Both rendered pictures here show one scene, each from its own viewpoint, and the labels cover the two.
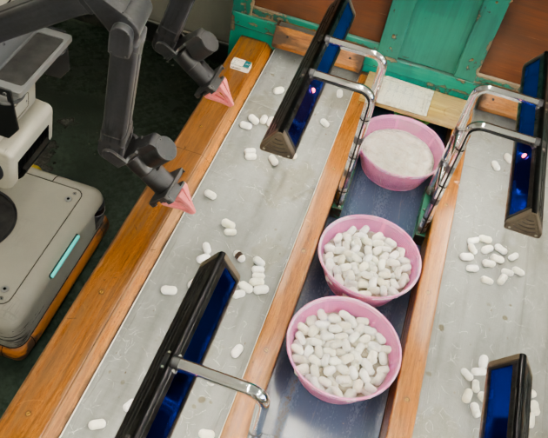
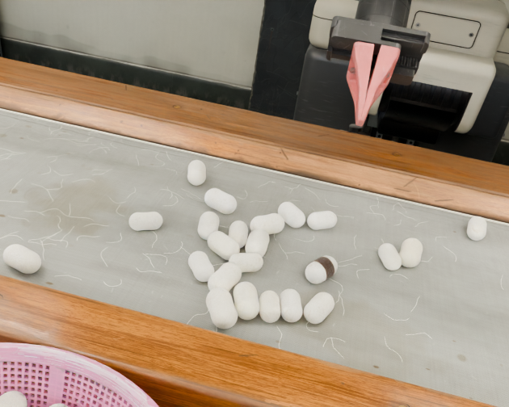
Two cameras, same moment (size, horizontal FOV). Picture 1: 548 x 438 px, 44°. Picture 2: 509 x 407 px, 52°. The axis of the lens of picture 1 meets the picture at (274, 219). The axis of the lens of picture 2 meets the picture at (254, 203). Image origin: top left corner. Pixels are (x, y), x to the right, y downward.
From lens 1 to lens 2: 144 cm
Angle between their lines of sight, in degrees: 65
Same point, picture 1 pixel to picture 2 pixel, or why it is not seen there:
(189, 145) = not seen: outside the picture
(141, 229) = (321, 140)
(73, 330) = (103, 87)
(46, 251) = not seen: hidden behind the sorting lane
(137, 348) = (69, 148)
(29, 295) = not seen: hidden behind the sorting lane
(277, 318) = (106, 326)
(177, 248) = (309, 191)
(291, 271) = (299, 371)
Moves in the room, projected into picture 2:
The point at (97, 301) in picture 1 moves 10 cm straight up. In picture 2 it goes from (158, 103) to (161, 30)
